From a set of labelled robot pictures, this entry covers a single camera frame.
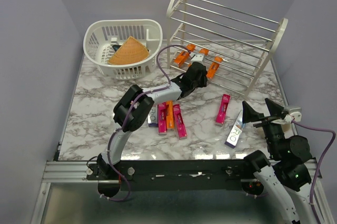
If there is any dark object in basket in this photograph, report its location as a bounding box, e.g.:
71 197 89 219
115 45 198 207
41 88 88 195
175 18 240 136
112 45 121 52

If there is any silver Rio toothpaste box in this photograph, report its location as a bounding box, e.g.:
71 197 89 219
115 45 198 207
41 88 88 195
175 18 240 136
225 110 245 148
147 105 158 127

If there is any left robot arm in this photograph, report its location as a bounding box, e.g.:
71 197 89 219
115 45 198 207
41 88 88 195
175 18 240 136
96 62 207 179

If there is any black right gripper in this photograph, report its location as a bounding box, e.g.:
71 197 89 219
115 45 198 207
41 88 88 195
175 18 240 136
242 97 284 158

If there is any cream metal shelf rack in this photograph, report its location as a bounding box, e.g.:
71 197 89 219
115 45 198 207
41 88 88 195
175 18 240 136
166 0 288 97

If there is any pink toothpaste box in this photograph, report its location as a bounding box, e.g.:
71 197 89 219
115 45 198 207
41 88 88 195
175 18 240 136
215 94 231 126
173 104 187 139
157 102 167 135

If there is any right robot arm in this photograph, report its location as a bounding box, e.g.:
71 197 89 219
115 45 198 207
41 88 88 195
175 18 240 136
242 98 312 223

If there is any black mounting base rail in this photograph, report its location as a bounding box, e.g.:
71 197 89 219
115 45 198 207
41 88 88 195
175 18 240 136
87 158 264 195

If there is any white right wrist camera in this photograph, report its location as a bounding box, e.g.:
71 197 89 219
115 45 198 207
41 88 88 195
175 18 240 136
283 106 302 123

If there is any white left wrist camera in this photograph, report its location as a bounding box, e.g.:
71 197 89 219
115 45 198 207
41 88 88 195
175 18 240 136
191 53 205 64

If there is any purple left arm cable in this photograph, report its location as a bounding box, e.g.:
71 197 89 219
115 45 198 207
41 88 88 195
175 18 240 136
100 45 195 202

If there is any white plastic basket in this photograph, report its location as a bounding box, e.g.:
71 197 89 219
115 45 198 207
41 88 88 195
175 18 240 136
83 19 163 80

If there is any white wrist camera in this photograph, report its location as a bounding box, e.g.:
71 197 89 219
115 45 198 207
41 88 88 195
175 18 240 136
191 53 205 64
283 106 302 123

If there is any orange toothpaste box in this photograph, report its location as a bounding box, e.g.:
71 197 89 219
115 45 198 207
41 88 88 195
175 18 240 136
173 44 196 68
189 48 209 66
166 100 174 130
206 56 223 79

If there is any woven orange conical hat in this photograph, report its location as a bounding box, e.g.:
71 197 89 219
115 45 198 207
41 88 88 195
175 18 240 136
107 36 149 65

